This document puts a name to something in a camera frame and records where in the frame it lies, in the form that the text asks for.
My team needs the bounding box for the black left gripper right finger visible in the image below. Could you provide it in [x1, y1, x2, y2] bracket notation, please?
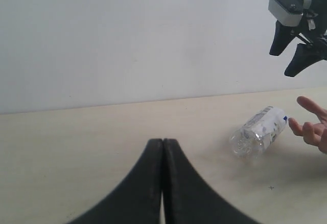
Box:
[163, 139, 257, 224]

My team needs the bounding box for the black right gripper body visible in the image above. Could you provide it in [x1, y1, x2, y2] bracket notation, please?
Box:
[297, 0, 326, 46]

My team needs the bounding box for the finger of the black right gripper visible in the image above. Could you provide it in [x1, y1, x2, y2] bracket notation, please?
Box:
[284, 43, 326, 76]
[269, 21, 298, 56]

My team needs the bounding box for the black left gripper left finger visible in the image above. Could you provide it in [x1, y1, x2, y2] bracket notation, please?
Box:
[70, 138, 164, 224]

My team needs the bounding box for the clear bottle blue-white label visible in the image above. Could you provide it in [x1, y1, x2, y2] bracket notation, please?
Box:
[229, 106, 288, 158]

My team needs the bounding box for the person's bare hand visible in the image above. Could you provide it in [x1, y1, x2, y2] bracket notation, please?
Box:
[288, 96, 326, 155]

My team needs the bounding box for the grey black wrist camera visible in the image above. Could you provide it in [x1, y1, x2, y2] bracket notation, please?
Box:
[268, 0, 312, 27]

